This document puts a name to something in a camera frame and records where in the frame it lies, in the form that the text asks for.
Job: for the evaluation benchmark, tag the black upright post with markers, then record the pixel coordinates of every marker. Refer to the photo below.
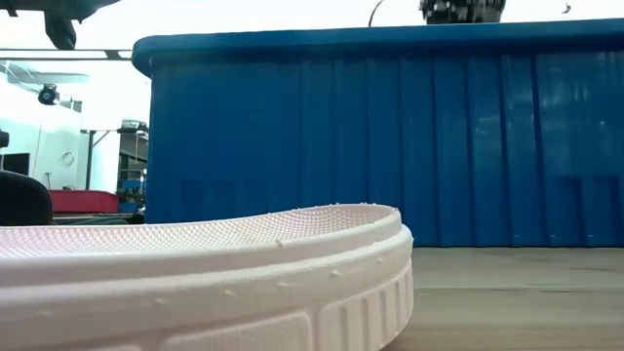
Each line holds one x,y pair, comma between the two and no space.
89,161

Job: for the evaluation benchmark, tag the black background monitor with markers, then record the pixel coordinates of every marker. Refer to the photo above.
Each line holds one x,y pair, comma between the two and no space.
17,163

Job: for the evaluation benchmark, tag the round black ceiling camera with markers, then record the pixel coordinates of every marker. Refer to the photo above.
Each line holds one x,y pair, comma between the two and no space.
48,94

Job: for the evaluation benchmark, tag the black aluminium table frame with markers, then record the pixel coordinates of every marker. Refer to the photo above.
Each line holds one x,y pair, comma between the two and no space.
97,220

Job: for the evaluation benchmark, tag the red plastic bin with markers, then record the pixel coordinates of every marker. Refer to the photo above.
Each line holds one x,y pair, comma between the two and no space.
83,201

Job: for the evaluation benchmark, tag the metal storage shelf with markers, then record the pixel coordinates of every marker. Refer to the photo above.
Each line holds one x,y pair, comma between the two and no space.
132,166

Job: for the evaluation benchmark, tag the pink rubber slide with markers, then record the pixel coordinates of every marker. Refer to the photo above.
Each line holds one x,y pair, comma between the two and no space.
195,302

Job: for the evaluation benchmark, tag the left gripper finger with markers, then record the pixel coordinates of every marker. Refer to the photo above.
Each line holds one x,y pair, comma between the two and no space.
59,29

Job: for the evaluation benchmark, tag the blue plastic bin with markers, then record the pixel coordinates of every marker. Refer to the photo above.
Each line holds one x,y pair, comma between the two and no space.
390,146

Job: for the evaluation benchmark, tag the overhead ceiling rail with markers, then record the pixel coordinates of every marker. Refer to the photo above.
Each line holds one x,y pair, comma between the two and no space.
49,50

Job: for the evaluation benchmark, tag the green rubber slide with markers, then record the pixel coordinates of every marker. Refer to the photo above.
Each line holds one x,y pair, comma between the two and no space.
58,7

